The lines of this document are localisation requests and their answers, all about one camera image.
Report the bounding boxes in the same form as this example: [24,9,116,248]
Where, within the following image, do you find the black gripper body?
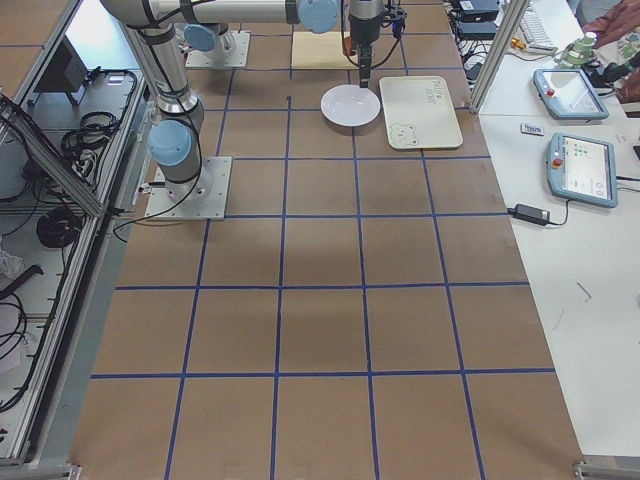
[348,0,381,54]

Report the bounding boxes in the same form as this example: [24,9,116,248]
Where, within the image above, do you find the white round plate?
[320,84,381,127]

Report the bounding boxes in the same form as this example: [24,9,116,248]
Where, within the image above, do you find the cream bear tray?
[379,76,463,150]

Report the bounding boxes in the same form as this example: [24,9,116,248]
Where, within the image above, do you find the bamboo cutting board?
[291,31,355,70]

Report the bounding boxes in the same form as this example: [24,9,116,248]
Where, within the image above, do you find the white keyboard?
[519,9,557,55]

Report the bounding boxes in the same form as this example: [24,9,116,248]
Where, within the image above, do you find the small printed card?
[520,123,545,136]

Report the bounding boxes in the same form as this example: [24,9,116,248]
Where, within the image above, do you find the blue teach pendant far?
[532,69,609,120]

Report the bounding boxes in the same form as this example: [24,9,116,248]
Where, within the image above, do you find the blue teach pendant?
[532,69,609,120]
[546,133,618,208]

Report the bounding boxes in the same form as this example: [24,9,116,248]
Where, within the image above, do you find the black adapter on table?
[507,203,550,226]

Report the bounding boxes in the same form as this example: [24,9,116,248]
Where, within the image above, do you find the blue teach pendant near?
[546,133,618,208]

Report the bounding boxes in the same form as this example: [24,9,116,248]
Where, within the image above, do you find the aluminium frame post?
[469,0,530,114]

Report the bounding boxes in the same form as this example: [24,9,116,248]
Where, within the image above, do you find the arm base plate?
[184,25,250,69]
[145,156,232,221]

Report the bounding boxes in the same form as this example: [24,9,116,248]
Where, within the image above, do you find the coiled black cables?
[36,204,84,250]

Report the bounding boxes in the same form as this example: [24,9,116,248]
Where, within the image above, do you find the aluminium side frame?
[1,1,146,469]

